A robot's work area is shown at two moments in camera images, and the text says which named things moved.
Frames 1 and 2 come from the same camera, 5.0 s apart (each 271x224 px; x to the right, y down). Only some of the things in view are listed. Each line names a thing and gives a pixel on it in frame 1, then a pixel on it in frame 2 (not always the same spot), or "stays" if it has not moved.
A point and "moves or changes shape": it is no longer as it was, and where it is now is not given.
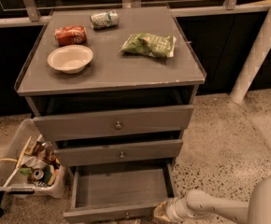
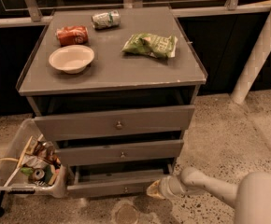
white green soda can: x=102 y=20 stays
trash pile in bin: x=36 y=161 stays
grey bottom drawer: x=119 y=193 moves or changes shape
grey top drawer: x=66 y=126 stays
